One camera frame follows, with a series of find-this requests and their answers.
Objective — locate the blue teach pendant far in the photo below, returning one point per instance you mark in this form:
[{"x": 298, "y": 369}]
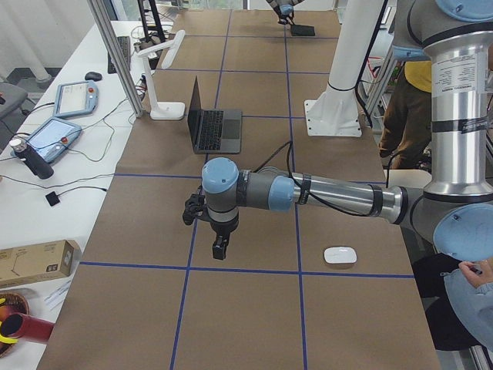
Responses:
[{"x": 75, "y": 99}]

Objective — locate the blue teach pendant near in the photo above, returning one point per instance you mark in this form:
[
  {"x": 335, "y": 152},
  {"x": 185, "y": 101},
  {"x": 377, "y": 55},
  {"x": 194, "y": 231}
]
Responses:
[{"x": 52, "y": 139}]

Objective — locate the white desk lamp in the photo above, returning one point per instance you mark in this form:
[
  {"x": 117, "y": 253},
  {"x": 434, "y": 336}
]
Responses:
[{"x": 162, "y": 110}]

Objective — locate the black bottle silver cap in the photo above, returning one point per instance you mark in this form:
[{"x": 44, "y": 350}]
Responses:
[{"x": 28, "y": 155}]

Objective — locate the black mouse pad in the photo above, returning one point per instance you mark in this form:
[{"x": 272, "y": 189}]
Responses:
[{"x": 302, "y": 30}]

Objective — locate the black computer mouse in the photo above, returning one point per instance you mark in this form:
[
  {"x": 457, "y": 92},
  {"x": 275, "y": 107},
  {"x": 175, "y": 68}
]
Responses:
[{"x": 93, "y": 76}]

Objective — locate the white chair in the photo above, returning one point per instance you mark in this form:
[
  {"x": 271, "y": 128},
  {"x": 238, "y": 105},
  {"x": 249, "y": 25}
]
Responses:
[{"x": 409, "y": 178}]

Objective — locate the grey laptop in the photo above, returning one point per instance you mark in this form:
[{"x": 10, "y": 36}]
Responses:
[{"x": 213, "y": 130}]

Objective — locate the person in yellow shirt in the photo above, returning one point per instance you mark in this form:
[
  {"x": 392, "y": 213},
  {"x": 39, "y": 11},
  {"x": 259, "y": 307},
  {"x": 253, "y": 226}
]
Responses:
[{"x": 407, "y": 120}]

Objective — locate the person in blue shirt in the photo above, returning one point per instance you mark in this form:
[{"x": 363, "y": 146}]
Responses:
[{"x": 461, "y": 315}]

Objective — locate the red cylinder cup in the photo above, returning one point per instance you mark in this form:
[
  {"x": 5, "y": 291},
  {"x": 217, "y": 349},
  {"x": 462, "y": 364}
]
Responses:
[{"x": 26, "y": 327}]

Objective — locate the black tripod stand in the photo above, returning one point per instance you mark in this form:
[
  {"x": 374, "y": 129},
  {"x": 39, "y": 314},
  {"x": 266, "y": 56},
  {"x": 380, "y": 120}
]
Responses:
[{"x": 155, "y": 26}]

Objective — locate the small black square device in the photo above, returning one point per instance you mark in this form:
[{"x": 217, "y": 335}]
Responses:
[{"x": 52, "y": 198}]

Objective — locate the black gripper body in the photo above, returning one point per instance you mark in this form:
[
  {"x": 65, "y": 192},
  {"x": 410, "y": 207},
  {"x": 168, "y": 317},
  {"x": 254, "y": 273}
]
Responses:
[
  {"x": 222, "y": 228},
  {"x": 288, "y": 16}
]

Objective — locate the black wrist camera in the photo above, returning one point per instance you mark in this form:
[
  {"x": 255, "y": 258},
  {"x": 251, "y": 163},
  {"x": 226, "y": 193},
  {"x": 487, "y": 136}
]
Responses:
[{"x": 195, "y": 208}]

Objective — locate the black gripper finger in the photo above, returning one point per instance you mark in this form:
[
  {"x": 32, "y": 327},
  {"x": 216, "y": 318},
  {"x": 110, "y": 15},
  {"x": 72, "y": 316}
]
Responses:
[
  {"x": 217, "y": 249},
  {"x": 223, "y": 248}
]

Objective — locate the wicker basket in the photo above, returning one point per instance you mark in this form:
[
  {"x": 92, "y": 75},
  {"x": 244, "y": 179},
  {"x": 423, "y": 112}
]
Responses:
[{"x": 11, "y": 303}]

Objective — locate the brown cardboard box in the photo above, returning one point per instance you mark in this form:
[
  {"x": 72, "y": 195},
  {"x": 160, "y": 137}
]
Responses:
[{"x": 37, "y": 262}]

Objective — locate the blue teach pendant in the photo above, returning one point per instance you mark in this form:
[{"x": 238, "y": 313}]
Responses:
[
  {"x": 75, "y": 99},
  {"x": 52, "y": 139}
]

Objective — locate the aluminium frame post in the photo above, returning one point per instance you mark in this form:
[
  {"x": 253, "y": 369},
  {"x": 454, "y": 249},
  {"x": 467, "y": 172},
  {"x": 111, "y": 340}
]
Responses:
[{"x": 101, "y": 16}]

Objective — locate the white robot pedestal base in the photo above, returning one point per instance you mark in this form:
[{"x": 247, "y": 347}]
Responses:
[{"x": 335, "y": 112}]

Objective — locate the white computer mouse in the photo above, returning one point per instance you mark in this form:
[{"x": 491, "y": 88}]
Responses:
[{"x": 340, "y": 255}]

